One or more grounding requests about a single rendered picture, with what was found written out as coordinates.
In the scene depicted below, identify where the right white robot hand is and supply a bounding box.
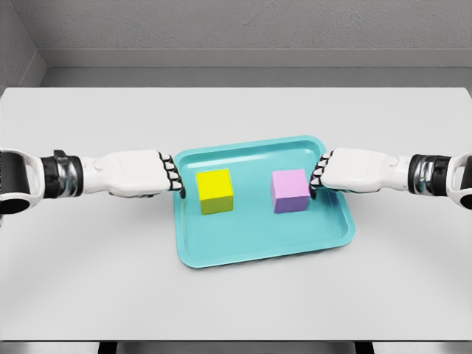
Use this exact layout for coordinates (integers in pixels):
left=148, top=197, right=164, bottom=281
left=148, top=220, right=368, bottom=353
left=308, top=147, right=384, bottom=200

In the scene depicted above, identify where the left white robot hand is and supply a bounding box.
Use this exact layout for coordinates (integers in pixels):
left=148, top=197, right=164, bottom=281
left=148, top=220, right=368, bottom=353
left=105, top=148, right=187, bottom=200

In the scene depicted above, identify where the pink cube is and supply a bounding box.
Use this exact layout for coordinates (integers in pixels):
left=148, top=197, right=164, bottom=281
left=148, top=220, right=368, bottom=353
left=270, top=168, right=310, bottom=215

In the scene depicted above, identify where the yellow cube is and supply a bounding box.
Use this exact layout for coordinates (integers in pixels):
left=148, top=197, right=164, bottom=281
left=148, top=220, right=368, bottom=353
left=195, top=168, right=235, bottom=215

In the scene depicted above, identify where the teal plastic tray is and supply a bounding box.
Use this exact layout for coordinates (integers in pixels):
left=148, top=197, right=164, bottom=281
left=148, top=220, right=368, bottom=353
left=173, top=134, right=357, bottom=269

